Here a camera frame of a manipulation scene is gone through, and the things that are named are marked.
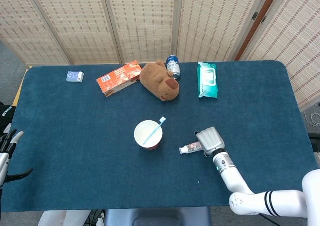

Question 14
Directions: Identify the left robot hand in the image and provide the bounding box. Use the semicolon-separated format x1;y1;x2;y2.
0;129;34;188

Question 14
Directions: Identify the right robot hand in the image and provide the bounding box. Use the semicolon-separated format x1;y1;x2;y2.
193;126;225;157

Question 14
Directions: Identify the floral white toothpaste tube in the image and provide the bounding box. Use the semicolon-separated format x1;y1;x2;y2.
178;141;204;155

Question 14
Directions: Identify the light blue toothbrush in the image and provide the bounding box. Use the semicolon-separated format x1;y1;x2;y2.
142;116;167;146

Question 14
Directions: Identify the orange paper noodle cup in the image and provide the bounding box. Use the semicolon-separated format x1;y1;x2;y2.
134;120;164;151

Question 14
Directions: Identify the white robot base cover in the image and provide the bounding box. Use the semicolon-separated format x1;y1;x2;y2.
37;210;92;226

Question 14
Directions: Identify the black bag with lettering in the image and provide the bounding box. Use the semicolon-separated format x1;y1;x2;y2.
0;101;17;137

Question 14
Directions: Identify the green wet wipes pack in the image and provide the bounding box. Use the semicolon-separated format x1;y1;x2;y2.
197;61;219;99

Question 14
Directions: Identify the blue table cloth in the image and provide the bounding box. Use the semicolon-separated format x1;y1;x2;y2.
4;60;315;212

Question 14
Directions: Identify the brown capybara plush toy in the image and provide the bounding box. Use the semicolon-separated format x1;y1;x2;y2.
139;59;181;102

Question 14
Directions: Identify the blue white drink can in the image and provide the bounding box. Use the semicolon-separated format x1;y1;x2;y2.
166;55;182;80

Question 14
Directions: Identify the grey blue chair seat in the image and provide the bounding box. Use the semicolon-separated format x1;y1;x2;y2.
103;207;212;226

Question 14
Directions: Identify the small blue white box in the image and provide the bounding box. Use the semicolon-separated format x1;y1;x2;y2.
66;71;85;83

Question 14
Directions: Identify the orange biscuit carton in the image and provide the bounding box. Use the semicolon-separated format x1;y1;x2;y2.
96;60;143;98

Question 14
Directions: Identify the woven folding screen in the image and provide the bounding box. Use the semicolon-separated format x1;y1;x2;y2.
239;0;320;112
0;0;261;66

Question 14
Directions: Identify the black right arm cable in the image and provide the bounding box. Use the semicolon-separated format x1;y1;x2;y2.
258;213;281;226

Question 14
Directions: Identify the white cable bundle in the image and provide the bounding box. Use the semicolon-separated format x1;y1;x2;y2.
303;108;320;127

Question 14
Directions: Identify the brown wooden post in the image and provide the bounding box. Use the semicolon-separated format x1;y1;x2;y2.
234;0;282;61

